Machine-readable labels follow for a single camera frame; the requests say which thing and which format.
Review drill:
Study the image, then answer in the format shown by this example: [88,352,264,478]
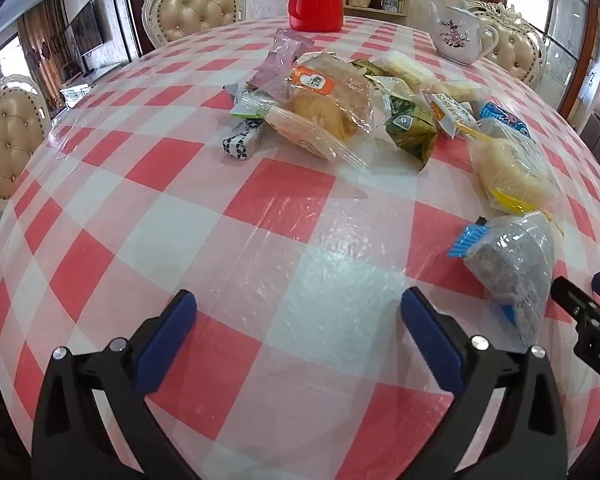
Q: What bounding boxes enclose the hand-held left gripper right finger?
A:
[400,286,575,480]

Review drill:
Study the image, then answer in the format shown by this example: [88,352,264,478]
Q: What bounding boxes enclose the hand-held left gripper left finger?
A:
[30,289,207,480]

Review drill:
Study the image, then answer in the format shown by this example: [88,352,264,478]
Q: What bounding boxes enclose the grey snack packet blue edges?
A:
[449,211,557,347]

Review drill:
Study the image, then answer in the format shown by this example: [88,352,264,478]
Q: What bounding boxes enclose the green pea snack packet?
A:
[382,94,440,172]

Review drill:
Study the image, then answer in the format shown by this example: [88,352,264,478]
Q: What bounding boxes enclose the blue white candy packet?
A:
[222,119,267,162]

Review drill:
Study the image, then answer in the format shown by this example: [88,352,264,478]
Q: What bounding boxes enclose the purple snack packet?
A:
[250,29,315,97]

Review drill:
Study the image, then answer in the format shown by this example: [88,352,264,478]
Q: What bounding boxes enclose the yellow noodle cake packet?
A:
[467,122,563,213]

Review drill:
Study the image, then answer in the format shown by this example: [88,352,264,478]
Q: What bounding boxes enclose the red white checkered tablecloth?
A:
[0,14,600,480]

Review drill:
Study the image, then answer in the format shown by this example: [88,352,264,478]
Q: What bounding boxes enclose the small orange label packet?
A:
[424,91,477,140]

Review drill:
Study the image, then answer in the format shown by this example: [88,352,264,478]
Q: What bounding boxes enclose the cream tufted dining chair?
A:
[141,0,247,52]
[0,74,53,221]
[466,1,548,88]

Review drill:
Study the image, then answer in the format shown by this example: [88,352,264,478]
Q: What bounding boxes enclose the white television cabinet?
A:
[59,61,128,109]

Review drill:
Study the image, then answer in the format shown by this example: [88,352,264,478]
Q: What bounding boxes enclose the bread packet orange label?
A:
[279,51,377,143]

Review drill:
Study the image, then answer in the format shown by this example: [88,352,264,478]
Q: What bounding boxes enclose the white floral teapot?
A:
[426,1,501,66]

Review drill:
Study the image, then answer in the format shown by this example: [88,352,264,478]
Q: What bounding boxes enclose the brown curtain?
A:
[19,7,67,113]

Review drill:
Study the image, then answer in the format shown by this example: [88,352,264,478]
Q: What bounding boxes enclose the glass door wooden frame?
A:
[542,0,600,131]

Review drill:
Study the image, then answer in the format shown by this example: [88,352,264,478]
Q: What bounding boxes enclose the wall television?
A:
[66,0,104,59]

